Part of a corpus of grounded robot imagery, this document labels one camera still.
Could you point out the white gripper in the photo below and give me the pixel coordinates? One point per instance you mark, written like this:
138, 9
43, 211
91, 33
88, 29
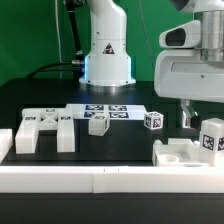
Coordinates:
181, 74

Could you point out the white chair seat part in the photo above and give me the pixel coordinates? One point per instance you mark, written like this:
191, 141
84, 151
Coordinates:
177, 153

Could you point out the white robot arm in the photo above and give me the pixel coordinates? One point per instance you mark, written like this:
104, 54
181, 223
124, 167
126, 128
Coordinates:
108, 66

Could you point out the white tagged cube far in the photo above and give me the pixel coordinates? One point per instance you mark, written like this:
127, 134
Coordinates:
184, 120

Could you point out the white tagged cube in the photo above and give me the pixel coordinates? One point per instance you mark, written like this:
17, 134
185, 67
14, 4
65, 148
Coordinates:
153, 120
184, 120

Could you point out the white tagged cube near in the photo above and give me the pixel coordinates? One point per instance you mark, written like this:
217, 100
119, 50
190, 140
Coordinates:
153, 120

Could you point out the white tag plate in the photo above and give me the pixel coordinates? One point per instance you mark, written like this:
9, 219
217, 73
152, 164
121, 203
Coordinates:
116, 112

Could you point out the white left fence block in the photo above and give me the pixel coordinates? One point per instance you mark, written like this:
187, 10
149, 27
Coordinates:
6, 142

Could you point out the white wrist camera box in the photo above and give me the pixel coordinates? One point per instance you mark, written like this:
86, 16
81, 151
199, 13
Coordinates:
185, 36

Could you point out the white chair back frame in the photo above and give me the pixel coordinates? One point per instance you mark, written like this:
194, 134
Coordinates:
45, 119

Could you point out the white front fence rail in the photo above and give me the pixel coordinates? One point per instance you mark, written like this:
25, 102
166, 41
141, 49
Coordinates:
50, 179

